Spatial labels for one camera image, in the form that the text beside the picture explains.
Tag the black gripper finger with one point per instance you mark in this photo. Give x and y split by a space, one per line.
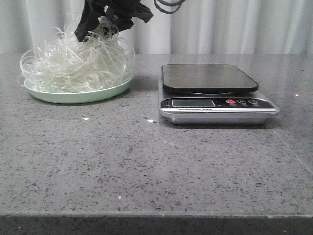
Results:
92 10
121 12

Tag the white pleated curtain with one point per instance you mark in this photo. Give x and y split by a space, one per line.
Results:
199 27

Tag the silver digital kitchen scale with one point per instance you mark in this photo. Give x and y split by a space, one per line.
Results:
214 94

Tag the white translucent vermicelli bundle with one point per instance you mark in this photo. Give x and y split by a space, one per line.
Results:
101 60

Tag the light green plate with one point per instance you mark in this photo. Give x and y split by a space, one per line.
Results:
79 97

